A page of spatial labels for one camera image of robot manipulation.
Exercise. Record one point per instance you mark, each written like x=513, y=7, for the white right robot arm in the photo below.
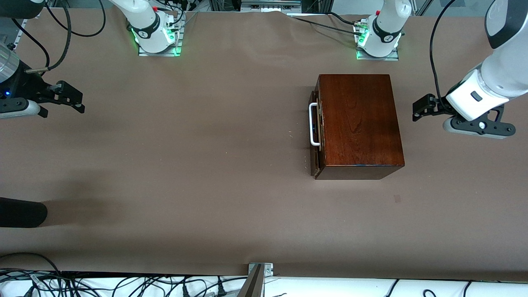
x=144, y=20

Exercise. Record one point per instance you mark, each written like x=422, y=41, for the grey metal pole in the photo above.
x=252, y=284

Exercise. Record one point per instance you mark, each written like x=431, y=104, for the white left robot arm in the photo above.
x=499, y=74

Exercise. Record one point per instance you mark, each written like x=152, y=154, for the brown table cover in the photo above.
x=206, y=165

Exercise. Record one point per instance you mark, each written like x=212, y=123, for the white perforated rail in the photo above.
x=18, y=37

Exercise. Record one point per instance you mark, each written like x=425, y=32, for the dark brown wooden cabinet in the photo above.
x=359, y=123

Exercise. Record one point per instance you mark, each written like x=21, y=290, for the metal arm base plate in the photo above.
x=394, y=55
x=177, y=47

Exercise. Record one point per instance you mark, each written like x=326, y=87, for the aluminium frame profile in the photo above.
x=425, y=6

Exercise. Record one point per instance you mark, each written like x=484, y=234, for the grey network switch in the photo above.
x=270, y=5

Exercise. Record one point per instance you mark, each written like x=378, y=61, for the small metal bracket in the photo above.
x=268, y=269

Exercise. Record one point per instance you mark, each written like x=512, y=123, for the black cylindrical object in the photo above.
x=20, y=212

